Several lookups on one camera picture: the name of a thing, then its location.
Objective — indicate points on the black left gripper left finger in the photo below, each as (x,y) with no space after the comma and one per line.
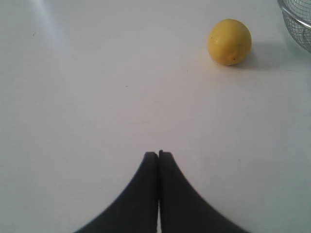
(135,210)

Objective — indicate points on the yellow lemon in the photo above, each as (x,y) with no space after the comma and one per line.
(229,42)

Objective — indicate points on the wire mesh metal basket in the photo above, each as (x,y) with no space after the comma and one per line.
(297,19)

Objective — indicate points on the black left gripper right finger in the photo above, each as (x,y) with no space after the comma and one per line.
(182,209)

